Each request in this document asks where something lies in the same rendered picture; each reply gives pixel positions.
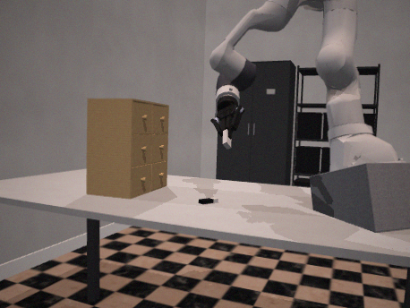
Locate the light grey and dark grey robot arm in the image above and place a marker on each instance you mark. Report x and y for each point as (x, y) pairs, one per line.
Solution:
(350, 139)

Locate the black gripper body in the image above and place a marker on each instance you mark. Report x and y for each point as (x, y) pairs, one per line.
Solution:
(224, 102)

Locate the tan wooden chest of drawers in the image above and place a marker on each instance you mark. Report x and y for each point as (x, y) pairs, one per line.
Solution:
(109, 146)

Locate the brown wooden drawer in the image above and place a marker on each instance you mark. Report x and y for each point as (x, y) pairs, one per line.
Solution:
(141, 148)
(140, 179)
(141, 117)
(159, 147)
(159, 119)
(158, 174)

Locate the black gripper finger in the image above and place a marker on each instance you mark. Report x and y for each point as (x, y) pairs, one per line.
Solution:
(232, 123)
(223, 123)

